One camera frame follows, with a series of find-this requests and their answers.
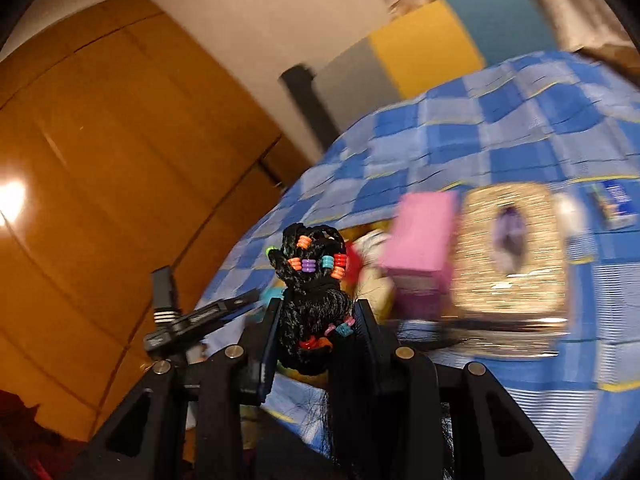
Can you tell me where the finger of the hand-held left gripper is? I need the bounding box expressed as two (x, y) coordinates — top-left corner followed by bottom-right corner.
(191, 290), (262, 334)

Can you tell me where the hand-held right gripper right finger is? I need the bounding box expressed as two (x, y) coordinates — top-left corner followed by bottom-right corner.
(352, 299), (573, 480)

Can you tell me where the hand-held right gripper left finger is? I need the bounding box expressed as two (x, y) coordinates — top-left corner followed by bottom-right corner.
(87, 297), (284, 480)

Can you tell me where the black braided beaded hairpiece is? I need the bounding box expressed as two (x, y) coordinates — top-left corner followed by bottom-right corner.
(265, 223), (366, 476)

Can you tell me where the cream soft item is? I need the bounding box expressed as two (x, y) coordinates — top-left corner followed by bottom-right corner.
(354, 232), (397, 321)

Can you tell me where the red soft item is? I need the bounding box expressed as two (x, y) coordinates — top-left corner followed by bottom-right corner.
(345, 245), (364, 283)

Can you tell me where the purple cardboard box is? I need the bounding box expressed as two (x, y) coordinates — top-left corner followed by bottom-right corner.
(377, 191), (460, 321)

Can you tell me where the silver ornate tissue box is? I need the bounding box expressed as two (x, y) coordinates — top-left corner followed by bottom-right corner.
(447, 182), (571, 358)

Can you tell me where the dark red cloth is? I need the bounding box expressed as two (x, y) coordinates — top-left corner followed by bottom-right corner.
(0, 385), (93, 480)

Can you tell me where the wooden wardrobe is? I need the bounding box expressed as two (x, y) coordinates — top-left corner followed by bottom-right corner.
(0, 0), (311, 441)

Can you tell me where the blue plaid tablecloth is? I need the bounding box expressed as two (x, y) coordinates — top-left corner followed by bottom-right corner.
(192, 50), (640, 480)

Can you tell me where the blue printed card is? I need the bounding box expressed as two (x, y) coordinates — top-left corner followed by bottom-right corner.
(590, 182), (633, 228)

